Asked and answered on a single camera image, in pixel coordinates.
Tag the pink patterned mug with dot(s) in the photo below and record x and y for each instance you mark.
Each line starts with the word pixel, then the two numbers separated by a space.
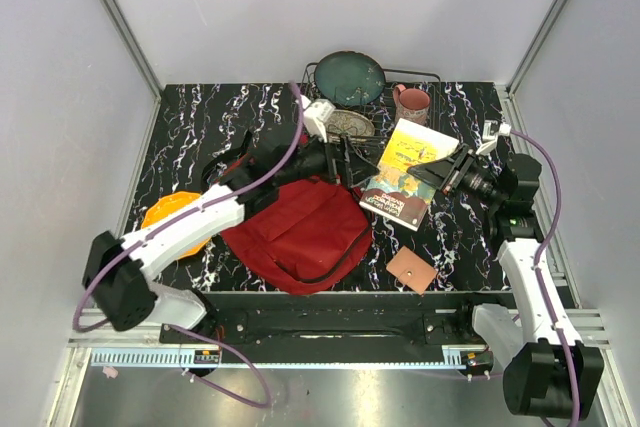
pixel 412 104

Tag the red backpack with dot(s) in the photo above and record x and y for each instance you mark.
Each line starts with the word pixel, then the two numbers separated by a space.
pixel 302 236

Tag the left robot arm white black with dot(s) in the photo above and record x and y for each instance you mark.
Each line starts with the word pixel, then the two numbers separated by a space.
pixel 121 273

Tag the teal ceramic plate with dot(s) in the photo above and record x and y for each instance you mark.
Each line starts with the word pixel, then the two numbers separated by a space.
pixel 349 78

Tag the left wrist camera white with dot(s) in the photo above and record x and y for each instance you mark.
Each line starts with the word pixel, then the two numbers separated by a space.
pixel 315 116

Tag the orange perforated plate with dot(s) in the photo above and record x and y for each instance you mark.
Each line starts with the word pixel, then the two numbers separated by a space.
pixel 167 206

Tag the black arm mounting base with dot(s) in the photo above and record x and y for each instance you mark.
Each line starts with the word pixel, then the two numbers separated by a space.
pixel 240 318

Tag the yellow paperback book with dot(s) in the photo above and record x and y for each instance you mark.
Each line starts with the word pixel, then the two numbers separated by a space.
pixel 394 193

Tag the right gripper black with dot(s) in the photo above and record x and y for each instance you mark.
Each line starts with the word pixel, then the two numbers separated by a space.
pixel 449 172

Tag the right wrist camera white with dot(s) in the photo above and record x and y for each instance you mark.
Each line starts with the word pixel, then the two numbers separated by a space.
pixel 491 132

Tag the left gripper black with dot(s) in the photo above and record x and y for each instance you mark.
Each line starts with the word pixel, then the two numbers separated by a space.
pixel 359 169

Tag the black wire dish rack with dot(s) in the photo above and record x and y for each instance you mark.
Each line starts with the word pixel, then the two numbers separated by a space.
pixel 381 111

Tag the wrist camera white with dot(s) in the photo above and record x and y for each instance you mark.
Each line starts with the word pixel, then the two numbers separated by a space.
pixel 491 132
pixel 315 116

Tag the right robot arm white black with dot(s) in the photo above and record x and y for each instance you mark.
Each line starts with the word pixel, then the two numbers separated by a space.
pixel 548 371

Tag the aluminium frame rail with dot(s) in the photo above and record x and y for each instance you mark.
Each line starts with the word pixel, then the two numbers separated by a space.
pixel 155 345

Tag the patterned beige plate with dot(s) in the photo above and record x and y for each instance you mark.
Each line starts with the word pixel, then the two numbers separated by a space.
pixel 349 123

